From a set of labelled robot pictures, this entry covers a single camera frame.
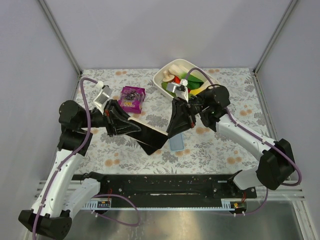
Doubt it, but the light blue phone case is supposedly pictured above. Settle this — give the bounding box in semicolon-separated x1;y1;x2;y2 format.
169;133;185;152

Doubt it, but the black smartphone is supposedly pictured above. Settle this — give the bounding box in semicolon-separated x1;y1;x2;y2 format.
127;117;168;151

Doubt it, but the black phone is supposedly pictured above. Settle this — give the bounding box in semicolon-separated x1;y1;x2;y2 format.
139;142;160;156

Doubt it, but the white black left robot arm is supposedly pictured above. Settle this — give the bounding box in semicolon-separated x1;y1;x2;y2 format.
18;100;142;240

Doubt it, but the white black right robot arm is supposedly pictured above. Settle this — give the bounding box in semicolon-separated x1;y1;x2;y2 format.
166;83;296;190

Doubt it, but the yellow toy pepper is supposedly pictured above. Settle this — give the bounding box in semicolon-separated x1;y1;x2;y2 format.
189;88;204;96

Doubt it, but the purple snack box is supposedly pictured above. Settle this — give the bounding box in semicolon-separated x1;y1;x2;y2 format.
118;86;146;114

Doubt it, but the toy bok choy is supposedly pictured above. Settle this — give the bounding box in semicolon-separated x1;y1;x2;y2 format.
168;64;204;90

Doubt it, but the white plastic basin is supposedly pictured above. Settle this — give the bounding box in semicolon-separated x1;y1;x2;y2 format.
152;58;220;101

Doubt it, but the toy carrot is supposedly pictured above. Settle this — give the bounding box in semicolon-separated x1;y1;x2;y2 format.
174;76;181;84

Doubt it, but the green toy pea pod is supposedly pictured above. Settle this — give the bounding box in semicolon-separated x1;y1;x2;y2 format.
161;82;176;98

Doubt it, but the toy mushroom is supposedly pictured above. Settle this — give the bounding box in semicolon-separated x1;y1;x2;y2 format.
162;70;175;83

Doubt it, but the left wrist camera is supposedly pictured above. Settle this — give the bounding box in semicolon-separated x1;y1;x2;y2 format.
93;80;113;114

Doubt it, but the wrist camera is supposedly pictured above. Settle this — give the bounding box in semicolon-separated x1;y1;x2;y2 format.
93;80;113;114
166;79;189;102

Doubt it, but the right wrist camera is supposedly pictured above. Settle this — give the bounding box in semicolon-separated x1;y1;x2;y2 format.
166;79;189;102

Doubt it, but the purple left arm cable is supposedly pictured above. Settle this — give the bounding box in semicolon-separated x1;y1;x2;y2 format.
31;77;141;240

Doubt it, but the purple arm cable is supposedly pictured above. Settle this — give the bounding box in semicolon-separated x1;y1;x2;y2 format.
186;67;302;217
31;77;141;240

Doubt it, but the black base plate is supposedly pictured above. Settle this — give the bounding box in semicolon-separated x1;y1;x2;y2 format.
76;171;257;201

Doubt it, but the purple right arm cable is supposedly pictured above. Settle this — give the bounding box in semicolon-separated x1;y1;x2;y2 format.
186;67;302;217

